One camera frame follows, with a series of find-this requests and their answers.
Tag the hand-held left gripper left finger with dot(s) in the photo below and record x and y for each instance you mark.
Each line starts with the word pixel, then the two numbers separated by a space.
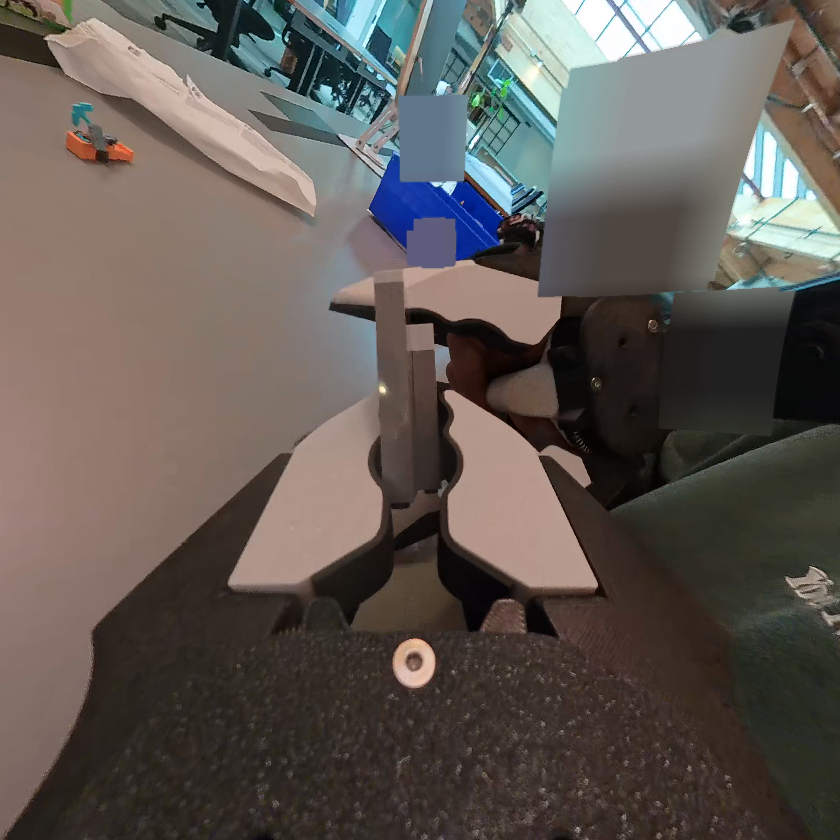
pixel 308 518

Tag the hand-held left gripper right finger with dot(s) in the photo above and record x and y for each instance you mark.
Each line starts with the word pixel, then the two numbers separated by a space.
pixel 518 518

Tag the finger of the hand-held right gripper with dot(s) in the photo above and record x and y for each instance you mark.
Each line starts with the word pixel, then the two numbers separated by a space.
pixel 525 394
pixel 485 295

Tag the grey toy brick wall assembly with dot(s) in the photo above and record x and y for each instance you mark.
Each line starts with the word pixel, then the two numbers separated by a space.
pixel 394 394

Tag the grey desk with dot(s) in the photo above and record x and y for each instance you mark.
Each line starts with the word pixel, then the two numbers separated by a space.
pixel 164 361

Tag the blue plastic bin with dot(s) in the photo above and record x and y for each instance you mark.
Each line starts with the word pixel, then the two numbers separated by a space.
pixel 479 223

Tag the monitor with pale stand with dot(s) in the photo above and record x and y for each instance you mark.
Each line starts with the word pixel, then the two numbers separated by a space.
pixel 377 138

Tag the green potted plant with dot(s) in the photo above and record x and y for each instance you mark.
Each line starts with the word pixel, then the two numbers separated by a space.
pixel 495 98

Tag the person's green sweatshirt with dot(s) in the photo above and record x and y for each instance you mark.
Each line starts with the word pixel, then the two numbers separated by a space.
pixel 754 558

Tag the white paper bag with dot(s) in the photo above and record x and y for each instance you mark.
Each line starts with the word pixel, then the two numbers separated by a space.
pixel 184 111

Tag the row of black office chairs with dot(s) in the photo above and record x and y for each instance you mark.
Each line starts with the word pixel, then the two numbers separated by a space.
pixel 216 26

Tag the orange toy brick figure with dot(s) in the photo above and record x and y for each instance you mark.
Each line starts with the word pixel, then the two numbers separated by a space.
pixel 98 148

